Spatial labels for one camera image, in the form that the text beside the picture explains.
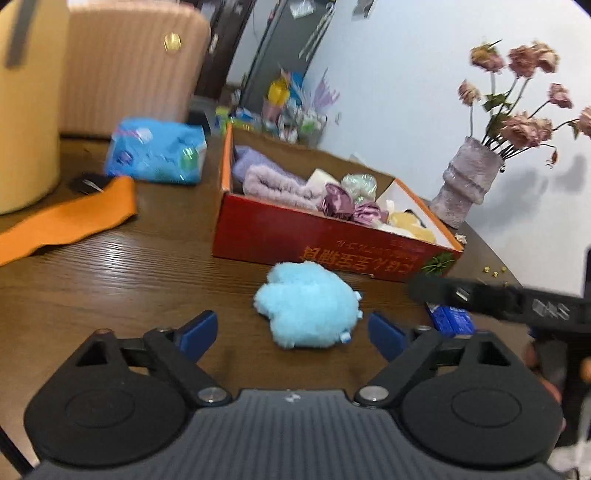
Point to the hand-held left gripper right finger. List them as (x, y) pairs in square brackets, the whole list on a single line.
[(385, 334)]

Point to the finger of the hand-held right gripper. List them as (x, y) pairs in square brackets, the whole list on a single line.
[(461, 293)]

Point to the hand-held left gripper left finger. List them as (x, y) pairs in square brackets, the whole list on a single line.
[(201, 330)]

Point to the blue packet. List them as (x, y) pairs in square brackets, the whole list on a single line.
[(455, 321)]

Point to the yellow plush toy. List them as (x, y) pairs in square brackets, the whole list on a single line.
[(411, 226)]

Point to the light blue plush toy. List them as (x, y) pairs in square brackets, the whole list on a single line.
[(304, 304)]

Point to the red cardboard box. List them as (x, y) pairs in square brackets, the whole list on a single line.
[(277, 235)]

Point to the lavender towel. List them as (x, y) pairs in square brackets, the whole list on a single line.
[(277, 187)]

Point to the person's right hand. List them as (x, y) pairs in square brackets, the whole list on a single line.
[(549, 390)]

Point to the scattered yellow crumbs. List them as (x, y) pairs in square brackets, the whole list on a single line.
[(494, 270)]

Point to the grey ribbed vase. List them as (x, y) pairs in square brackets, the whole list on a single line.
[(461, 184)]

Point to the white foam sponge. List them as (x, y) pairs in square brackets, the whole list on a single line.
[(321, 177)]

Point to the orange felt piece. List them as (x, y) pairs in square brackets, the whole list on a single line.
[(69, 217)]

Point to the dried pink flowers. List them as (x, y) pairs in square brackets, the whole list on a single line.
[(526, 129)]

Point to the blue tissue pack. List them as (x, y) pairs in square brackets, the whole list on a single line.
[(157, 152)]

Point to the black tag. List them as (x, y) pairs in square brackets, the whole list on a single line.
[(87, 183)]

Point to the green yellow bag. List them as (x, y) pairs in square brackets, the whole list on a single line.
[(235, 117)]

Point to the purple hangers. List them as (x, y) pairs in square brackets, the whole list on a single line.
[(323, 90)]

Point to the yellow cylindrical container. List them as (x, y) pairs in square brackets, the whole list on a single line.
[(27, 138)]

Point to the pink ribbed suitcase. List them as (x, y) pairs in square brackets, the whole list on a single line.
[(129, 78)]

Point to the dark door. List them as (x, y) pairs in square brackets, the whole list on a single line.
[(226, 46)]

